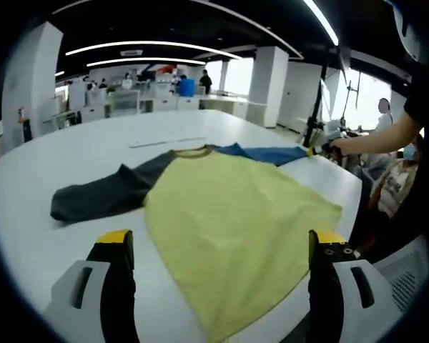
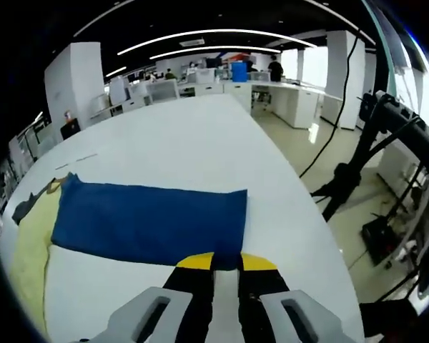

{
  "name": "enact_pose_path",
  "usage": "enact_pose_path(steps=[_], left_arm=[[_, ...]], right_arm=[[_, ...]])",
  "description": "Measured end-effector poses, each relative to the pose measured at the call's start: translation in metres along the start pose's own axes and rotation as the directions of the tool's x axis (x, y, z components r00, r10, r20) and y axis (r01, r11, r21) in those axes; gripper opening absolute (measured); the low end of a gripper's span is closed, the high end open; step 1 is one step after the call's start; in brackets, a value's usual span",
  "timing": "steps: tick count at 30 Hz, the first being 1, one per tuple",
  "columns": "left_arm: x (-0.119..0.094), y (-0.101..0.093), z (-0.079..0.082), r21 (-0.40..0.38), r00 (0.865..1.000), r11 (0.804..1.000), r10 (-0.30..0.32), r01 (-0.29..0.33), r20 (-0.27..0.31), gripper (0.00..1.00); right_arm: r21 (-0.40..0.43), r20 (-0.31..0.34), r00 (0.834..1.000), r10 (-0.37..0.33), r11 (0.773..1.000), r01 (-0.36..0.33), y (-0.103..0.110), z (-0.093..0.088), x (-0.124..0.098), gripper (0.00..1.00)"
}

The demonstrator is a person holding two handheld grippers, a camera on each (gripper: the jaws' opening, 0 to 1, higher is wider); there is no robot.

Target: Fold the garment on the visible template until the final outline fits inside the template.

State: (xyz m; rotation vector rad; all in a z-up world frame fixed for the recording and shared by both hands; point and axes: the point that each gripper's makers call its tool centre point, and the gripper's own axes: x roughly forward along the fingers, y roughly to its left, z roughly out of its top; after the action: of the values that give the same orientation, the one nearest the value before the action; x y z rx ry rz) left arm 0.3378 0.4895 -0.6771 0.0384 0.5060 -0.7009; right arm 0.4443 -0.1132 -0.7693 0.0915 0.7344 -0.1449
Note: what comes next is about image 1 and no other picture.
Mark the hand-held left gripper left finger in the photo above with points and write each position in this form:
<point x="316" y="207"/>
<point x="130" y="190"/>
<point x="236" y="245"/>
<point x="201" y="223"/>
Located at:
<point x="114" y="286"/>

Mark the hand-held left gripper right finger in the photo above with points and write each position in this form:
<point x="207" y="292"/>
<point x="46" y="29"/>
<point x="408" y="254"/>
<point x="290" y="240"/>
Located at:
<point x="329" y="286"/>

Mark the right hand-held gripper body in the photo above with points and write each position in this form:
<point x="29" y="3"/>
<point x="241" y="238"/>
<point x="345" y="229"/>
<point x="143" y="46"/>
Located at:
<point x="333" y="132"/>

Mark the yellow grey blue garment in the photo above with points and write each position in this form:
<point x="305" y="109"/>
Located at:
<point x="229" y="214"/>

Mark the white template outline strip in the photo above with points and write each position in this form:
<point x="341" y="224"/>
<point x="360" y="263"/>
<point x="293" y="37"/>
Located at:
<point x="164" y="142"/>

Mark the person's right hand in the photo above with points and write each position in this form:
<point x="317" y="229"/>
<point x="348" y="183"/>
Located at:
<point x="337" y="146"/>

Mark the white mesh chair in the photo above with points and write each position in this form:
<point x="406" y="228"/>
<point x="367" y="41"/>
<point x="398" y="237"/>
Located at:
<point x="404" y="271"/>

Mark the narrow white column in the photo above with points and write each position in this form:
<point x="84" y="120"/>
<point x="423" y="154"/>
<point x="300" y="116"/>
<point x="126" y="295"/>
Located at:
<point x="270" y="85"/>

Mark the person's black shirt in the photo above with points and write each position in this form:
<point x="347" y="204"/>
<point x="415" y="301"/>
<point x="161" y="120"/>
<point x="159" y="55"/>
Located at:
<point x="420" y="103"/>

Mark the ceiling light strip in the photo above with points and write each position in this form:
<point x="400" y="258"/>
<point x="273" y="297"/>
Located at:
<point x="321" y="21"/>
<point x="146" y="60"/>
<point x="153" y="43"/>

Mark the white worn chest device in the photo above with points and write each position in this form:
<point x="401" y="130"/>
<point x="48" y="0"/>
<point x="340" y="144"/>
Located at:
<point x="407" y="28"/>

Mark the blue barrel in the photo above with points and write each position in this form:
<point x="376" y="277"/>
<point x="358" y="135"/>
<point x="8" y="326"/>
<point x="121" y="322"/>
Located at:
<point x="186" y="87"/>

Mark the black extinguisher stand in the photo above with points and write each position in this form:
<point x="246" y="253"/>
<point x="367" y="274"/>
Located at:
<point x="26" y="130"/>

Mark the wide white column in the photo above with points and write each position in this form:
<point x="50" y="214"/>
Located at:
<point x="32" y="85"/>

